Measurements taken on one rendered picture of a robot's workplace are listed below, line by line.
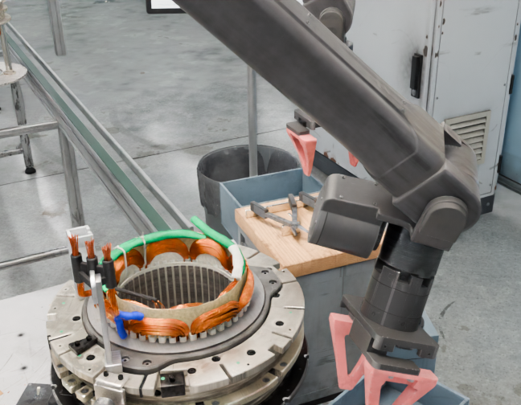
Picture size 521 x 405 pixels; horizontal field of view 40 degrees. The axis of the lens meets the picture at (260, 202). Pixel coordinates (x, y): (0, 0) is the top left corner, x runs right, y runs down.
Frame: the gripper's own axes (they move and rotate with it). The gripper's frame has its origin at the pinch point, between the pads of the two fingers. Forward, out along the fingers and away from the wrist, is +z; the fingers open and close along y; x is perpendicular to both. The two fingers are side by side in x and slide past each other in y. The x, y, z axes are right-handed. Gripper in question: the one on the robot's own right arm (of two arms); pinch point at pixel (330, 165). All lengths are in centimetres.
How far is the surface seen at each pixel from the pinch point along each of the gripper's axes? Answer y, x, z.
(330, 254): 6.1, 11.5, 8.7
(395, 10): -123, -166, 17
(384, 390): 12.1, 36.1, 12.9
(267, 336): 24.2, 29.1, 5.8
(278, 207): 7.3, -4.0, 7.7
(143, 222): 15, -72, 41
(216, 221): -24, -125, 75
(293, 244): 9.7, 6.6, 8.7
